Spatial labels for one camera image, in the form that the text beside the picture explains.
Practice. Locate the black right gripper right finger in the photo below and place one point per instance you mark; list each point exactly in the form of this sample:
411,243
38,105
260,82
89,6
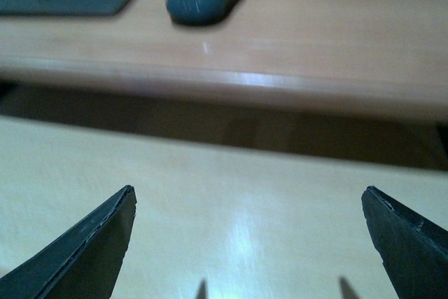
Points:
413,249

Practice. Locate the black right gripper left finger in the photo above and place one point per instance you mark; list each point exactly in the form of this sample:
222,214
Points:
85,261

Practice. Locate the wooden desk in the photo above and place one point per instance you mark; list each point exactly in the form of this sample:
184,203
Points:
362,80

